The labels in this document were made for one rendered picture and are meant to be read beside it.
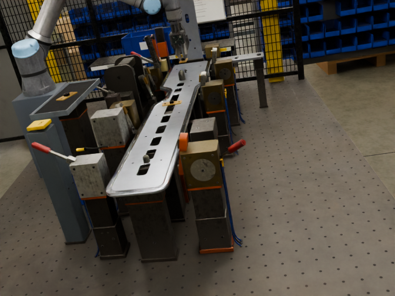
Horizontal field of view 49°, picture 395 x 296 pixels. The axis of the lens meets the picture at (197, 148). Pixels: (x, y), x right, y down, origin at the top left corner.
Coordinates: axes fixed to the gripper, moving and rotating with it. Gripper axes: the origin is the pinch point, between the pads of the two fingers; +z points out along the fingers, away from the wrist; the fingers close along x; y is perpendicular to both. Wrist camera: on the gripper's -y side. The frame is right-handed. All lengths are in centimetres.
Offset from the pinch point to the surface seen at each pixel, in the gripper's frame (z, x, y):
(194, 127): 2, 15, 83
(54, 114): -11, -31, 88
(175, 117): 6, 4, 64
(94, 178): 3, -14, 109
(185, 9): -18.8, 1.5, -27.5
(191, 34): -4.8, 2.3, -27.0
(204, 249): 33, 15, 110
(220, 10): -10, 18, -55
